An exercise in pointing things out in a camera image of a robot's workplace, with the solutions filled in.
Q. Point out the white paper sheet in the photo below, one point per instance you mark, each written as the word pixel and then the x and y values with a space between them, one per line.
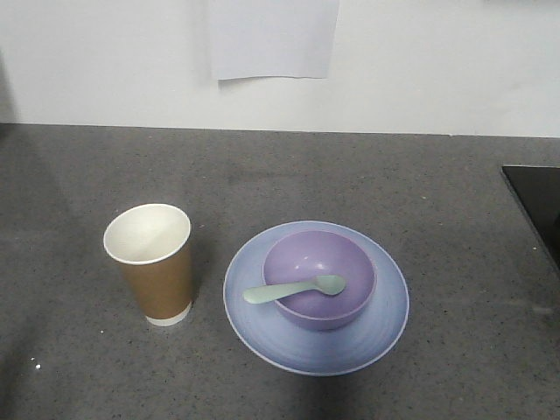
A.
pixel 254 39

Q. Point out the light blue plastic plate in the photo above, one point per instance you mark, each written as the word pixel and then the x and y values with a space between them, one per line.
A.
pixel 282 343

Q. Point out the pale green plastic spoon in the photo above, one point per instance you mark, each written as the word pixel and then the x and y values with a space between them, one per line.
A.
pixel 330 285

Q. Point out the brown paper cup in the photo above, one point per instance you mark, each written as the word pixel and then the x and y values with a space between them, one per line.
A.
pixel 150 244

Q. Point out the lilac plastic bowl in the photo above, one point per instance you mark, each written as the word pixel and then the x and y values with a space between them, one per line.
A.
pixel 310 253

